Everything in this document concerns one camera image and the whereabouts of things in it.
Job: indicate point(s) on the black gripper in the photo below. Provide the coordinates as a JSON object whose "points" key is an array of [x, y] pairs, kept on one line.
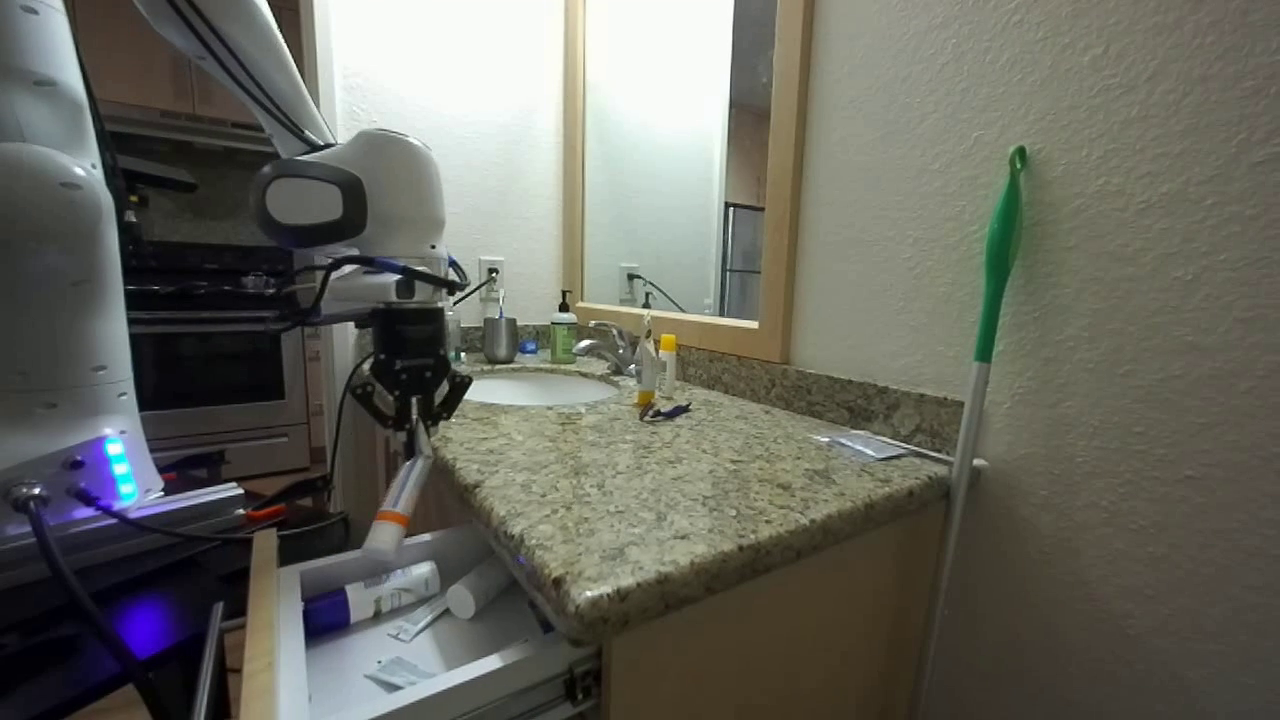
{"points": [[407, 343]]}

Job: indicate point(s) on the white drawer wooden front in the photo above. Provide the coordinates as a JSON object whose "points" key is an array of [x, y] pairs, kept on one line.
{"points": [[443, 665]]}

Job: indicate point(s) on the dark hair clip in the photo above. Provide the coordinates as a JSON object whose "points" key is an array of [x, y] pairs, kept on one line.
{"points": [[664, 412]]}

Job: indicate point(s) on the long white paper strip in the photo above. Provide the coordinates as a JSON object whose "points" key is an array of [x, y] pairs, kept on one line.
{"points": [[420, 621]]}

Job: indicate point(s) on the white plastic packet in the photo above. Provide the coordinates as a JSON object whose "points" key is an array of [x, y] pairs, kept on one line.
{"points": [[866, 444]]}

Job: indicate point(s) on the wood framed mirror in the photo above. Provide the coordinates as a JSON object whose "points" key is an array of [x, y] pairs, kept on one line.
{"points": [[787, 175]]}

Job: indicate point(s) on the long aluminium mounting rail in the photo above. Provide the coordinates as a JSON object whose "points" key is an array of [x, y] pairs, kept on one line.
{"points": [[132, 523]]}

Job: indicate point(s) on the orange black clamp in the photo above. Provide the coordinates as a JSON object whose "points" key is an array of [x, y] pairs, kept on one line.
{"points": [[267, 513]]}

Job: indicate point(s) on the white tube blue cap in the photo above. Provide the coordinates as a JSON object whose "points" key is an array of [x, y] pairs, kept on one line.
{"points": [[367, 602]]}

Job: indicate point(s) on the small white cylinder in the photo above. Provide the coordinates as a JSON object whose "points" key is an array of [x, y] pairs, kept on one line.
{"points": [[477, 588]]}

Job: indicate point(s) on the small white bottle yellow cap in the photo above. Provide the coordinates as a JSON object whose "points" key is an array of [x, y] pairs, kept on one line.
{"points": [[664, 362]]}

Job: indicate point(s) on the grey metal cup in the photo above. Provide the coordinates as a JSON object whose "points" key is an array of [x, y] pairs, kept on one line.
{"points": [[497, 343]]}

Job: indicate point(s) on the green soap pump bottle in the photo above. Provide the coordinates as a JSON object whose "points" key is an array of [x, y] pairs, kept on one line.
{"points": [[560, 335]]}

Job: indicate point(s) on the chrome faucet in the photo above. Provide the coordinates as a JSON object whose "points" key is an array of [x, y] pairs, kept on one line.
{"points": [[608, 349]]}

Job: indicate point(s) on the white orange thinkbaby tube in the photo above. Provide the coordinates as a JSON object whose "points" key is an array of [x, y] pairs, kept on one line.
{"points": [[392, 502]]}

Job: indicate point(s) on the wooden vanity cabinet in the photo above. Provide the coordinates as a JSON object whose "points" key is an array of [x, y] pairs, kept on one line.
{"points": [[773, 624]]}

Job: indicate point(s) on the small white paper packet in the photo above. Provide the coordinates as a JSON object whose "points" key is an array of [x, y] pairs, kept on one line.
{"points": [[392, 674]]}

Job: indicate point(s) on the steel oven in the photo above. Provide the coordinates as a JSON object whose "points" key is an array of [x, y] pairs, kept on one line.
{"points": [[212, 372]]}

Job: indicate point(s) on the white sink basin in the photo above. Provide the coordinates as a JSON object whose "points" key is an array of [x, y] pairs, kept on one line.
{"points": [[532, 391]]}

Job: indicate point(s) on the white wall outlet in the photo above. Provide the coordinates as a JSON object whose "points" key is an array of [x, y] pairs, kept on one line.
{"points": [[492, 271]]}

